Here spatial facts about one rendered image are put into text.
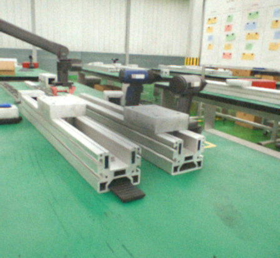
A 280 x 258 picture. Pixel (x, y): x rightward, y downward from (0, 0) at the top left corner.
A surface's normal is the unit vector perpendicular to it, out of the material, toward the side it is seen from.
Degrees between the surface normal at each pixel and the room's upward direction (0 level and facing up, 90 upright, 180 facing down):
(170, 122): 90
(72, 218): 0
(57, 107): 90
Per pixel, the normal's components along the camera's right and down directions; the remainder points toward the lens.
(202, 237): 0.04, -0.97
